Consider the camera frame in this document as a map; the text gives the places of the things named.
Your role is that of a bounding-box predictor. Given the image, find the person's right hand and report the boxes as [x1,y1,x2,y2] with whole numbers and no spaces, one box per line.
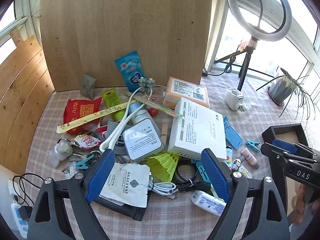
[292,185,320,227]

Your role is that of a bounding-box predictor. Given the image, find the yellow green shuttlecock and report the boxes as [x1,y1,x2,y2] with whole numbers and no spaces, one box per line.
[145,152,180,183]

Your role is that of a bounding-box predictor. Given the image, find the potted spider plant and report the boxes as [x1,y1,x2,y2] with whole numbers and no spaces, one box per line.
[256,66,317,122]

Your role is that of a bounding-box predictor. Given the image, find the grey sachet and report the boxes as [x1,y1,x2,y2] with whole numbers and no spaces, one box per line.
[80,74,96,98]

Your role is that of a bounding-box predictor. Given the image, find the black tray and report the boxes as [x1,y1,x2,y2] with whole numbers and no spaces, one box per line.
[262,124,312,218]

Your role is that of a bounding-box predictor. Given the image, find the teal plastic clip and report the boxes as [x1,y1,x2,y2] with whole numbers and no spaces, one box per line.
[75,154,95,169]

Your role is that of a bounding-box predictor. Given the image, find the large white box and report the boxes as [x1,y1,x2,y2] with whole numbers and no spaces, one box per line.
[167,97,227,161]

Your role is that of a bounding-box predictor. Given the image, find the orange tissue pack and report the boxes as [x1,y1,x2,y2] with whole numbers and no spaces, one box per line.
[163,77,210,109]

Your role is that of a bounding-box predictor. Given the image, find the blue utility knife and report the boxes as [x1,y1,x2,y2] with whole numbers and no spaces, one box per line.
[196,161,218,195]

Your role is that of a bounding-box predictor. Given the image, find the black coiled cable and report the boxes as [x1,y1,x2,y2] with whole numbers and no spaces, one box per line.
[172,160,213,193]

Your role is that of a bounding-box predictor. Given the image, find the grey card with black circle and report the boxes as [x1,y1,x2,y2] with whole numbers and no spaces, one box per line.
[107,121,128,155]

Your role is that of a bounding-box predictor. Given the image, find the green packet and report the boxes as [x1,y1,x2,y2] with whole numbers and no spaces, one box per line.
[101,88,125,122]

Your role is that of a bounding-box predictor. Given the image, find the black ring light cable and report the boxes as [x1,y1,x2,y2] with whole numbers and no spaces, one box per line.
[204,45,248,77]

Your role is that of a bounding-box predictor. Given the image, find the wrapped wooden chopsticks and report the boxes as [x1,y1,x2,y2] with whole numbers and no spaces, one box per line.
[124,91,184,119]

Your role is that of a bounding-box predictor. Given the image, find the clear plastic bag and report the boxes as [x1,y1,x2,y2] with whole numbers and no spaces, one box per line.
[47,139,73,168]

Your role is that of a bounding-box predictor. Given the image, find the thin black cable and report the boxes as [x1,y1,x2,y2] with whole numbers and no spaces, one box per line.
[12,172,47,205]

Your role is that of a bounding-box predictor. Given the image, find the wooden clothespin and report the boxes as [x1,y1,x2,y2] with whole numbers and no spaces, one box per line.
[160,124,170,145]

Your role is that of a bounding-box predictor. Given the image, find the white power strip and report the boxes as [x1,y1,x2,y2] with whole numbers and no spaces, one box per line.
[10,202,29,238]

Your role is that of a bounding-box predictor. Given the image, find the white USB cable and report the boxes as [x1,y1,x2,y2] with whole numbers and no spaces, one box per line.
[100,86,167,153]

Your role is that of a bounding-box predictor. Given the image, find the white blue tissue pack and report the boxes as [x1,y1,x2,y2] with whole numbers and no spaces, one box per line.
[191,190,227,217]

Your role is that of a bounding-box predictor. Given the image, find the wooden side panel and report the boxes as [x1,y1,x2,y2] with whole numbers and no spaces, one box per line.
[0,34,55,175]

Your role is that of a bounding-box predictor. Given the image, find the blue wet wipes packet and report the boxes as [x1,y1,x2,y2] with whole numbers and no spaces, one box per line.
[114,51,143,93]

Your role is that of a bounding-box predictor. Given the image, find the torn white sachet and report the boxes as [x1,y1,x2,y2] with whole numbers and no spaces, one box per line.
[99,162,150,208]

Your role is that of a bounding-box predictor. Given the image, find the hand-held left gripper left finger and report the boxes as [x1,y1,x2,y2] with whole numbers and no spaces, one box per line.
[26,149,118,240]

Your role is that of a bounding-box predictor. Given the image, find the black pouch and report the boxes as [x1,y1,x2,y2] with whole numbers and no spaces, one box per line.
[94,195,150,222]

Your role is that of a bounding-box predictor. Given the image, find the wooden back board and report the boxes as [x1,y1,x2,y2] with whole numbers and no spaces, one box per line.
[39,0,214,93]

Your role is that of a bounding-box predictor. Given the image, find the thin white cable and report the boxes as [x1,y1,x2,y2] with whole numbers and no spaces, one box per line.
[147,175,179,198]

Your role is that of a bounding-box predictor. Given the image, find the teal clothes peg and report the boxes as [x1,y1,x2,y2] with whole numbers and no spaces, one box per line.
[245,141,261,153]

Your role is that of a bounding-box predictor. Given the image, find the small pink bottle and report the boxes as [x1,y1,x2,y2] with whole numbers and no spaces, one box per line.
[241,148,259,168]

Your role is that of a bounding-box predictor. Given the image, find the white tube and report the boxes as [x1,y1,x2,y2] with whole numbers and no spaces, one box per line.
[129,102,154,125]

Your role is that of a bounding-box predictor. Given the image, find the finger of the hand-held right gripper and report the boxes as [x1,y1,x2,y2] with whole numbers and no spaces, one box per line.
[272,139,320,159]
[260,142,297,167]

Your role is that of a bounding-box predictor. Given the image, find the patterned small sachet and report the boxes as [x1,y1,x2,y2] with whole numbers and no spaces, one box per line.
[235,165,253,179]

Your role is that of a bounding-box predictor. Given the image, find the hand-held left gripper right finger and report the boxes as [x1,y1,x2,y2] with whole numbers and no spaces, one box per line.
[201,148,292,240]

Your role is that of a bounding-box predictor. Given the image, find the white plug adapter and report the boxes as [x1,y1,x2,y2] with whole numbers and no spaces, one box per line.
[224,87,245,112]

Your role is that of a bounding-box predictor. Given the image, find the white ring light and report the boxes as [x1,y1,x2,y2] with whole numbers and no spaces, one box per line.
[226,0,293,42]

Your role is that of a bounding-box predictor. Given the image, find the blue phone stand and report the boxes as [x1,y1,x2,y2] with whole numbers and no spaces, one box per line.
[223,116,243,150]

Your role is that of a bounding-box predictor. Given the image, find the brown plant saucer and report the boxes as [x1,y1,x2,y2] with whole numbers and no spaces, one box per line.
[266,86,285,105]

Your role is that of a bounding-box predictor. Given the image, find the small white square box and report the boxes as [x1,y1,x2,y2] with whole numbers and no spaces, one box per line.
[122,118,165,162]

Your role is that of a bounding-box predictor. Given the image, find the coffee sachet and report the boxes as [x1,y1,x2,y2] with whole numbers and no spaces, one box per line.
[71,134,103,150]

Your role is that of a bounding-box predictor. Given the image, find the black tripod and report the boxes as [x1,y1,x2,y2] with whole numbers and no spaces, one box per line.
[214,36,275,92]

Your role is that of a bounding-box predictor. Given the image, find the red packet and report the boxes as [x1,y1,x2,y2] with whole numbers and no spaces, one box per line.
[63,97,103,135]

